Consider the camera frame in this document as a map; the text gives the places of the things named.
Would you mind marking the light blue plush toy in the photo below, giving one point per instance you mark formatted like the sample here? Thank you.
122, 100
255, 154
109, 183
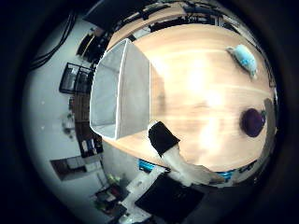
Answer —
244, 58

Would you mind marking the grey fabric storage container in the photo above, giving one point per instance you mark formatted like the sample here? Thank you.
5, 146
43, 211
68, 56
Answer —
124, 90

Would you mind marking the blue box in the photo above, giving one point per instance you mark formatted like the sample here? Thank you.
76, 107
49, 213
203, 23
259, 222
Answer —
146, 165

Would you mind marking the dark wooden cabinet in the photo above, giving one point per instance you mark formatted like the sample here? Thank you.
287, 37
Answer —
85, 124

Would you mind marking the green potted plant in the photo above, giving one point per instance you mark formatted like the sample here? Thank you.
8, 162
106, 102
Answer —
114, 179

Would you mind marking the purple eggplant plush toy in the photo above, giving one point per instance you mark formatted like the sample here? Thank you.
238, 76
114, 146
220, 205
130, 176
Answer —
252, 122

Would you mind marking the grey flat sheet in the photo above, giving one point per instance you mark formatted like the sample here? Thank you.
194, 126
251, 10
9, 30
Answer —
270, 124

